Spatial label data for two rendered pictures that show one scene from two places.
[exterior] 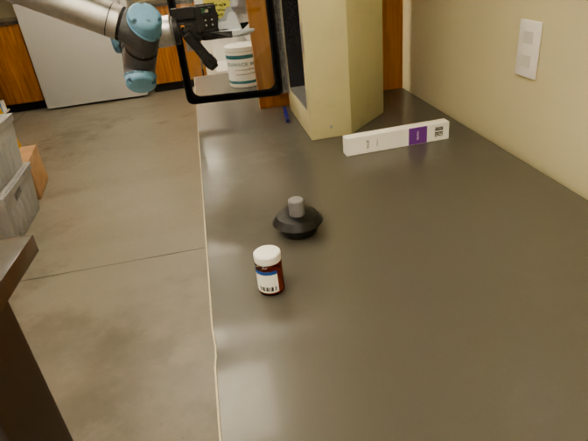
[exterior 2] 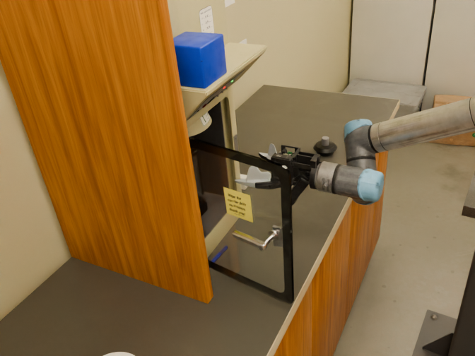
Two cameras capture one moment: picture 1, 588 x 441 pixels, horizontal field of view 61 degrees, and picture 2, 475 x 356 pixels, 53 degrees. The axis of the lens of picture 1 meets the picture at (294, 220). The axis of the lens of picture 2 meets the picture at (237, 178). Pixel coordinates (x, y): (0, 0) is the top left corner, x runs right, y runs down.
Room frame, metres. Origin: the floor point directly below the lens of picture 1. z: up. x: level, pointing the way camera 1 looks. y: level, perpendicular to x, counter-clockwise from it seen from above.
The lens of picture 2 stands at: (2.28, 0.70, 1.89)
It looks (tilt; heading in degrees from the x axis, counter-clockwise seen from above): 33 degrees down; 218
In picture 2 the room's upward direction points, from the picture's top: 6 degrees counter-clockwise
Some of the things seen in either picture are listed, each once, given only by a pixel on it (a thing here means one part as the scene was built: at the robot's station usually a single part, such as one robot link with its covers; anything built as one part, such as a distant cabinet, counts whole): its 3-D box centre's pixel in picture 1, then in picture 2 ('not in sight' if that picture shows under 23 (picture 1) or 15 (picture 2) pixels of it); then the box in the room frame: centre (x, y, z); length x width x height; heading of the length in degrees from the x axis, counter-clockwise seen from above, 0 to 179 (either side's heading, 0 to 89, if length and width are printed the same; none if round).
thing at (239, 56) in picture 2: not in sight; (220, 83); (1.42, 0.01, 1.46); 0.32 x 0.12 x 0.10; 8
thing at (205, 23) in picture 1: (196, 24); (295, 169); (1.38, 0.19, 1.25); 0.12 x 0.08 x 0.09; 98
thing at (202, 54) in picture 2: not in sight; (194, 58); (1.52, 0.02, 1.56); 0.10 x 0.10 x 0.09; 8
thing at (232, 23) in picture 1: (234, 24); (271, 153); (1.34, 0.09, 1.24); 0.09 x 0.03 x 0.06; 64
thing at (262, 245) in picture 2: not in sight; (254, 236); (1.61, 0.21, 1.20); 0.10 x 0.05 x 0.03; 88
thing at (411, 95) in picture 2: not in sight; (381, 109); (-1.25, -0.49, 0.17); 0.60 x 0.42 x 0.33; 96
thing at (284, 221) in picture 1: (297, 215); (325, 145); (0.80, -0.01, 0.97); 0.09 x 0.09 x 0.07
